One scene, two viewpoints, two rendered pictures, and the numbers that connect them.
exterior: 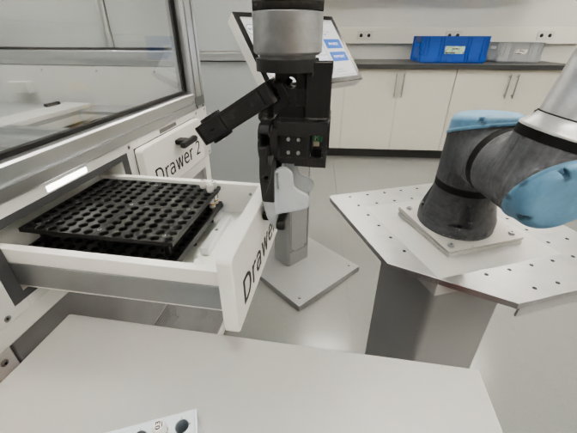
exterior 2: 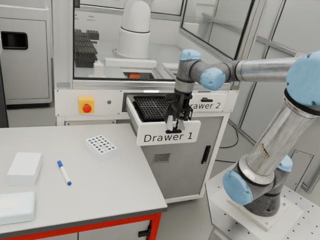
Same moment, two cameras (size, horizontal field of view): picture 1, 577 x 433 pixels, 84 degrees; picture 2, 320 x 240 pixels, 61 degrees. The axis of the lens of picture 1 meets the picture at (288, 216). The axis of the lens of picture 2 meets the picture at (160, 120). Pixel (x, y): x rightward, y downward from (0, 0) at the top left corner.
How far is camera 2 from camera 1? 0.91 m
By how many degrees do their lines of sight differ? 49
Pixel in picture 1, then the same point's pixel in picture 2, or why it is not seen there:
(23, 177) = (140, 86)
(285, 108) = (177, 101)
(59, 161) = (152, 86)
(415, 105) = not seen: outside the picture
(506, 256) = (247, 224)
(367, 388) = (144, 181)
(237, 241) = (147, 124)
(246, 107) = (172, 96)
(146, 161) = not seen: hidden behind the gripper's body
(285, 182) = (170, 120)
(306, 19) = (180, 83)
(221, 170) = not seen: hidden behind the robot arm
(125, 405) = (115, 142)
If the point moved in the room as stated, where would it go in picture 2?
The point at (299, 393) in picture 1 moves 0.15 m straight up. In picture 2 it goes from (134, 168) to (138, 138)
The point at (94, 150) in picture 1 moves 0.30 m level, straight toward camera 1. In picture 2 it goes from (164, 87) to (131, 105)
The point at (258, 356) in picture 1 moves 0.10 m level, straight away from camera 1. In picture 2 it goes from (140, 158) to (158, 153)
